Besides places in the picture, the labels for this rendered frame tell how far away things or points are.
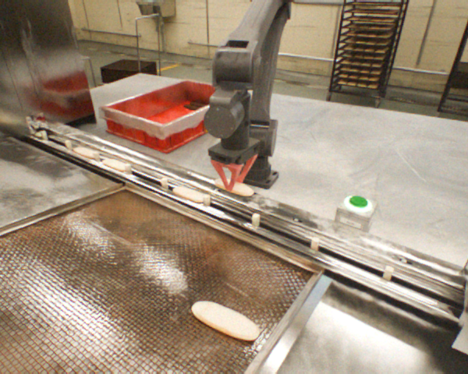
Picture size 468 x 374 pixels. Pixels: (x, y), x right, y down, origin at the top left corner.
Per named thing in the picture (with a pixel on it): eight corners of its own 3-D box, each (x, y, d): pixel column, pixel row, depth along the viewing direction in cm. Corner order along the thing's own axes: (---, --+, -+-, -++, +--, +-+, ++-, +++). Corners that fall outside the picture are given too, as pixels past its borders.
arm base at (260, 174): (279, 176, 98) (243, 167, 103) (281, 151, 93) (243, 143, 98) (268, 190, 91) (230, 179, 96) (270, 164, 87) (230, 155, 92)
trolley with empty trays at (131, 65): (168, 89, 450) (160, 12, 400) (147, 104, 402) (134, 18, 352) (125, 86, 466) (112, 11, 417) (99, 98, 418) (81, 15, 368)
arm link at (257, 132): (268, 155, 95) (250, 153, 96) (271, 121, 89) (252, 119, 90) (262, 171, 87) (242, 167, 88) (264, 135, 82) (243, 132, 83)
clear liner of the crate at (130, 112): (247, 112, 141) (247, 89, 136) (166, 156, 107) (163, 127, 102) (188, 98, 157) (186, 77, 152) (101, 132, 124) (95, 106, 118)
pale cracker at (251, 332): (263, 326, 45) (264, 320, 45) (253, 347, 42) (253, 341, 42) (200, 298, 49) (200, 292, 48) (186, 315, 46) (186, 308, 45)
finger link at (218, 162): (253, 185, 73) (256, 146, 68) (235, 199, 68) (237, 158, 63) (228, 176, 76) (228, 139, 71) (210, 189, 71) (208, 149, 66)
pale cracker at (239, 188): (257, 191, 72) (257, 186, 71) (248, 199, 69) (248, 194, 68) (220, 178, 76) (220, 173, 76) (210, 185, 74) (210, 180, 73)
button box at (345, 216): (370, 239, 79) (381, 201, 74) (361, 259, 74) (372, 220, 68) (336, 227, 83) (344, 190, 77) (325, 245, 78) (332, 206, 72)
